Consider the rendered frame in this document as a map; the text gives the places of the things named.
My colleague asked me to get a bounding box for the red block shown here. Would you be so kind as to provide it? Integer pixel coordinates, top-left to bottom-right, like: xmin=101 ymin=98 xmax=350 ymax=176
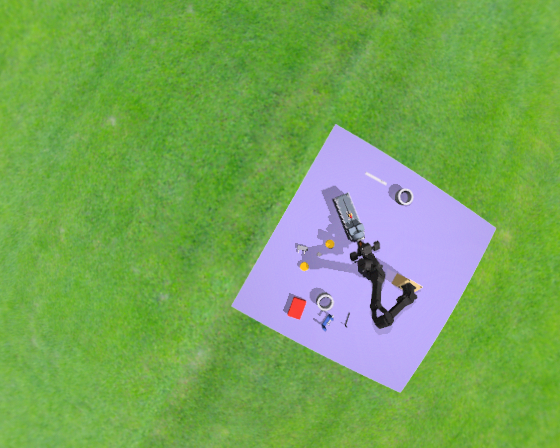
xmin=288 ymin=297 xmax=306 ymax=319

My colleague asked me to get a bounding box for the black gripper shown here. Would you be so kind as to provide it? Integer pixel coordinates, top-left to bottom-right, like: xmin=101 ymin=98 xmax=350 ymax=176
xmin=350 ymin=240 xmax=381 ymax=261

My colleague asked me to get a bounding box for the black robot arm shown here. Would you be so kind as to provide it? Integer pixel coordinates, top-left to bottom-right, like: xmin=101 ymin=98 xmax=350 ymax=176
xmin=357 ymin=243 xmax=418 ymax=329

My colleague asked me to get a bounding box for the dark grey ring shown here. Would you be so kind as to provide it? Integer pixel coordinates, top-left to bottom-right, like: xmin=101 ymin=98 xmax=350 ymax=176
xmin=316 ymin=293 xmax=334 ymax=311
xmin=395 ymin=189 xmax=413 ymax=205

